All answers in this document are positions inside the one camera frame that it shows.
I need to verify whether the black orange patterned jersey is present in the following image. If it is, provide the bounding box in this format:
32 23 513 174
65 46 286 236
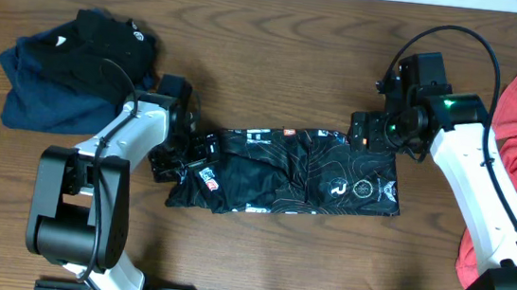
166 129 400 217

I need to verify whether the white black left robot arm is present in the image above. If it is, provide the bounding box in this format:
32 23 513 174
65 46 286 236
26 90 220 290

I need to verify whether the folded black shirt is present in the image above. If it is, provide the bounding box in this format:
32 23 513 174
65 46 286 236
24 9 156 104

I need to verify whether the folded navy blue shirt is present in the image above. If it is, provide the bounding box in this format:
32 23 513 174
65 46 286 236
0 27 161 144

